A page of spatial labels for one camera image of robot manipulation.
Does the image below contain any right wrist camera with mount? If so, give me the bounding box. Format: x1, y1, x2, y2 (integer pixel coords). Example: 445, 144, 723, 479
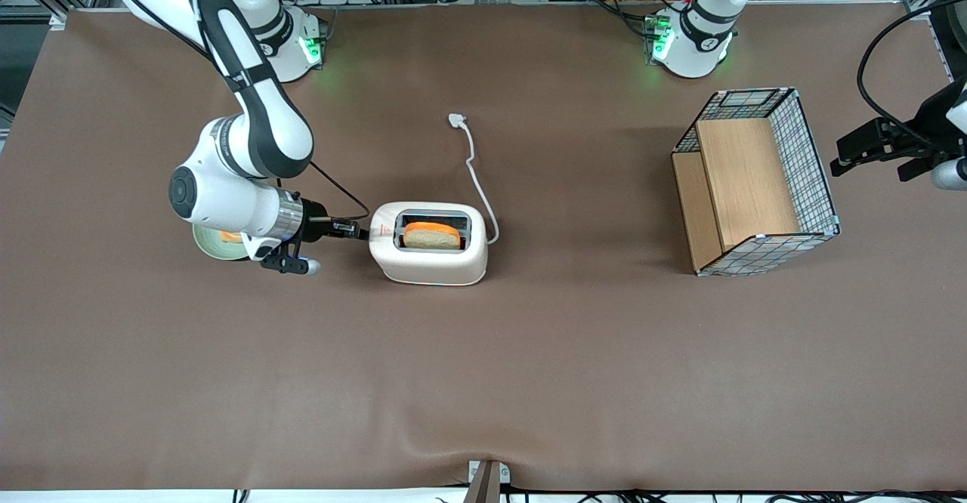
259, 237, 323, 276

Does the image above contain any pale green plate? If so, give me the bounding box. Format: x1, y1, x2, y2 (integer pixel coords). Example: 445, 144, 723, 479
192, 224, 255, 262

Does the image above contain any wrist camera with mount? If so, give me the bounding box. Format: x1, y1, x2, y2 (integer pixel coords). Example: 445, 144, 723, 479
259, 237, 323, 276
898, 156, 967, 191

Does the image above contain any brown table cloth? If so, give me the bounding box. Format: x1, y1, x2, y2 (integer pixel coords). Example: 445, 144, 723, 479
0, 1, 967, 493

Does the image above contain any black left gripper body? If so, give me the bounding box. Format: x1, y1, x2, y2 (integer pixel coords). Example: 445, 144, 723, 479
897, 82, 957, 159

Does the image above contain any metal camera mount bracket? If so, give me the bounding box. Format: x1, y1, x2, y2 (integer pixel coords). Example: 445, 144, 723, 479
468, 460, 511, 503

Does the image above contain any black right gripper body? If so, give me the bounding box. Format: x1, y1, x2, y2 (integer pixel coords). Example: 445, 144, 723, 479
299, 199, 338, 246

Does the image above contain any white toaster power cord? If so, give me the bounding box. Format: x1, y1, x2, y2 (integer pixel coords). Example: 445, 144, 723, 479
448, 113, 500, 245

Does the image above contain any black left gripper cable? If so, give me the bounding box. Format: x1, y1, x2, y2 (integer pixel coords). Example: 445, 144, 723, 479
857, 0, 967, 149

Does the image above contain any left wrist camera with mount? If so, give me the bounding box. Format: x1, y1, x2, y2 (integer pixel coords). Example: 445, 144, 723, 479
898, 156, 967, 191

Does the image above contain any wire basket with wooden shelf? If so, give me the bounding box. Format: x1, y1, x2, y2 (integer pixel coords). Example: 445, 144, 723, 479
671, 87, 842, 277

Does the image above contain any white toaster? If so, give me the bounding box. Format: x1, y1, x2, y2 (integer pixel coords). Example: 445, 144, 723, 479
369, 202, 489, 286

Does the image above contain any bread slice with orange crust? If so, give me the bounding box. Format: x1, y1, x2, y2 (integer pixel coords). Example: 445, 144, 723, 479
402, 221, 462, 251

